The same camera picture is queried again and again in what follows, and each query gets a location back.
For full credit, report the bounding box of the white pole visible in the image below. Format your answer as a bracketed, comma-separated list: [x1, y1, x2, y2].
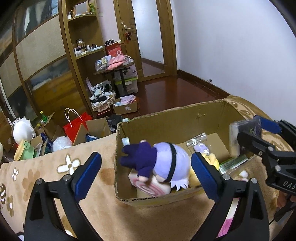
[0, 79, 13, 116]

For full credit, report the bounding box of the clear plastic storage box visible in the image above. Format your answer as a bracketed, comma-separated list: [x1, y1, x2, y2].
[114, 61, 139, 95]

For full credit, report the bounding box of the wooden wardrobe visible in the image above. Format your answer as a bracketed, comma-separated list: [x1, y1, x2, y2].
[0, 0, 93, 130]

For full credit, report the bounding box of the red box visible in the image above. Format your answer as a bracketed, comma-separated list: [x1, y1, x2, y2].
[105, 42, 122, 57]

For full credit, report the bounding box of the small cardboard box with packets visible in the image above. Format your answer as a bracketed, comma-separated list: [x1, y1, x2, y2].
[113, 95, 138, 115]

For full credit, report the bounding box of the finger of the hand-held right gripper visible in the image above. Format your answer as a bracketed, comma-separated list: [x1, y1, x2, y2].
[253, 115, 296, 149]
[237, 130, 281, 164]

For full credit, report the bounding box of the white round plush head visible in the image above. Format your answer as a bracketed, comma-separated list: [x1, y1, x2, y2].
[13, 117, 36, 142]

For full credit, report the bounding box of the flat-flapped cardboard box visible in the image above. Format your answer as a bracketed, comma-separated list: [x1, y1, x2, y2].
[73, 118, 111, 145]

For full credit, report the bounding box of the wooden corner shelf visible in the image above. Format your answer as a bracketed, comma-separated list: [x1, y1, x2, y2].
[59, 0, 116, 112]

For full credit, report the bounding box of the dark-labelled tissue pack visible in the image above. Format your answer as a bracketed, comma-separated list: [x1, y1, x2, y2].
[229, 120, 263, 158]

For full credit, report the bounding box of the wooden door with glass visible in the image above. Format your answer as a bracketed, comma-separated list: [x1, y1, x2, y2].
[113, 0, 177, 81]

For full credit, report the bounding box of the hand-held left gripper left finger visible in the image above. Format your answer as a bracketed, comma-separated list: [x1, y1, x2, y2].
[24, 152, 102, 241]

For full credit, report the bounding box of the black and white striped cloth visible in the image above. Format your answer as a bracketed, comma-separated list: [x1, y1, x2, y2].
[90, 80, 112, 96]

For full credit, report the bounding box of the small wooden table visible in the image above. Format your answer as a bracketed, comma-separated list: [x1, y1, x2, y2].
[93, 65, 134, 95]

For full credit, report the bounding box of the black plastic bag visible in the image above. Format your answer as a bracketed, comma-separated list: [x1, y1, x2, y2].
[107, 114, 123, 133]

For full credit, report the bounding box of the pink roll cake plush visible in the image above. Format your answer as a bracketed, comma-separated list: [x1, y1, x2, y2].
[128, 170, 171, 198]

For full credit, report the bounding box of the green tissue pack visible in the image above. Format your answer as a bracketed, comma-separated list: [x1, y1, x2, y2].
[218, 154, 249, 175]

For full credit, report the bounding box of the small purple plush charm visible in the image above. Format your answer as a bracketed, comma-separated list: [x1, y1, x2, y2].
[194, 142, 210, 155]

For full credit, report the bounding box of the cardboard box with bottles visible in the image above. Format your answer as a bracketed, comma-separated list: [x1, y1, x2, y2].
[35, 111, 66, 142]

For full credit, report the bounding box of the lace-trimmed basket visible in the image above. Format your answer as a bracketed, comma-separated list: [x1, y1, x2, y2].
[91, 94, 116, 113]

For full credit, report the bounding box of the person's right hand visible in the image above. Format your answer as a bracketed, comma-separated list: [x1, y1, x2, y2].
[276, 192, 288, 208]

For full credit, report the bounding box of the red paper bag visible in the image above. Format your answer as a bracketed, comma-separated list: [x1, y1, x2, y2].
[63, 108, 93, 143]

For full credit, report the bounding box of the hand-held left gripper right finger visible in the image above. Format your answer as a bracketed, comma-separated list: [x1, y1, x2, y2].
[191, 152, 270, 241]

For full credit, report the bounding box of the large cardboard box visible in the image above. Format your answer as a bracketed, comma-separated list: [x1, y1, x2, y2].
[114, 98, 258, 207]

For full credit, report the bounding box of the purple-haired doll with yellow hat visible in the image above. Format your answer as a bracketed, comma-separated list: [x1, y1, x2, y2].
[121, 140, 220, 192]

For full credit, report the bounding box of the green frog toy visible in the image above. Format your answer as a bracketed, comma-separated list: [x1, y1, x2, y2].
[14, 140, 35, 161]

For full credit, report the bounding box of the clear plastic bag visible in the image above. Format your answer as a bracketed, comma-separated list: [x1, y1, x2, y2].
[186, 132, 208, 151]

